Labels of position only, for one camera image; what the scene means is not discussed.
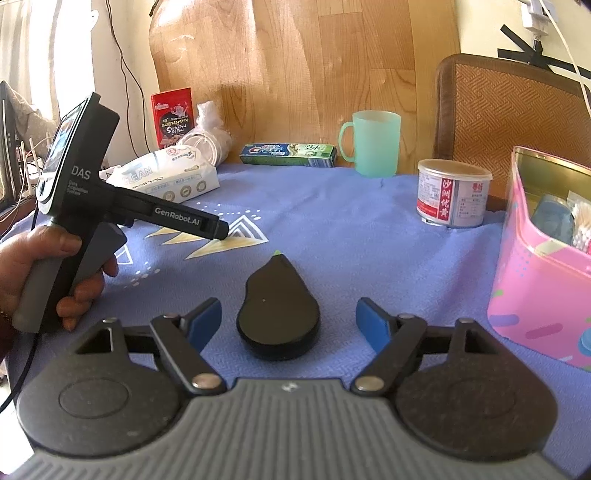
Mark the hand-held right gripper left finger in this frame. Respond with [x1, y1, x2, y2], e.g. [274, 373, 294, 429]
[76, 298, 227, 396]

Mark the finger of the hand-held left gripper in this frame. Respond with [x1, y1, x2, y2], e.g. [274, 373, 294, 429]
[199, 213, 230, 241]

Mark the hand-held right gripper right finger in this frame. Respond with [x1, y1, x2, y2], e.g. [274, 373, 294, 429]
[351, 298, 504, 396]

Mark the black pear-shaped pouch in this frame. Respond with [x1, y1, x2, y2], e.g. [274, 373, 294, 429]
[236, 249, 321, 361]

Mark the pink printed box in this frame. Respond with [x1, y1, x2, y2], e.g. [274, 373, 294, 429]
[487, 145, 591, 372]

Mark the blue fluffy sponge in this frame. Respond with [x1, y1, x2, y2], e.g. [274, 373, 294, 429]
[531, 194, 575, 245]

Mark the cotton swab packet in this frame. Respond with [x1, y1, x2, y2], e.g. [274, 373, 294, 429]
[566, 191, 591, 254]

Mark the person's left hand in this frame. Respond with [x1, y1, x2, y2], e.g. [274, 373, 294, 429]
[0, 227, 120, 333]

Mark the white wet wipes pack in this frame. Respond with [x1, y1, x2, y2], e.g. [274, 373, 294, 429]
[105, 145, 220, 204]

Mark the dark monitor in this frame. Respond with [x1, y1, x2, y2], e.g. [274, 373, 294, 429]
[0, 80, 24, 213]

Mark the blue printed tablecloth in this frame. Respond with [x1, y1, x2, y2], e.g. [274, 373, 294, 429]
[0, 161, 591, 480]

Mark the plastic bag of paper cups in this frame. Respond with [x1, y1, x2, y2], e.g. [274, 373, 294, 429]
[178, 102, 234, 167]

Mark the green toothpaste box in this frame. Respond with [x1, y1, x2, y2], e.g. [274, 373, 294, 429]
[239, 142, 338, 168]

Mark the red snack box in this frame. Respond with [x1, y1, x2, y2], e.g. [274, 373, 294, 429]
[151, 87, 195, 151]

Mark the light curtain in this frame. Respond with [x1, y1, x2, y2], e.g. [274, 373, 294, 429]
[0, 0, 63, 121]

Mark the white tin can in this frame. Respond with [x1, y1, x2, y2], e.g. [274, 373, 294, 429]
[416, 158, 494, 230]

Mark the green plastic cup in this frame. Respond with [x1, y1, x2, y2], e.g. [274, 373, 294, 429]
[338, 110, 402, 178]

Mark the wooden board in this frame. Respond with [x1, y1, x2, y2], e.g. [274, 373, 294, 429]
[148, 0, 462, 169]

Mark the brown woven chair seat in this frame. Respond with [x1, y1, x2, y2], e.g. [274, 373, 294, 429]
[433, 53, 591, 213]

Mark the black tape strip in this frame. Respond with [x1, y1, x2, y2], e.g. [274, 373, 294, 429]
[498, 45, 557, 63]
[499, 23, 591, 81]

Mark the black wall cable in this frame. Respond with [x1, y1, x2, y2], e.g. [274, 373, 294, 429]
[105, 0, 144, 160]

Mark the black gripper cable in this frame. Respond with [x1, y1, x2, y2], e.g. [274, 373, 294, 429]
[0, 330, 40, 411]

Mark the white charger cable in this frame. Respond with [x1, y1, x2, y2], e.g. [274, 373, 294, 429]
[547, 0, 591, 121]

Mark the white wall charger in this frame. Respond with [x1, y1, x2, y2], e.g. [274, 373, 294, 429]
[519, 0, 561, 40]

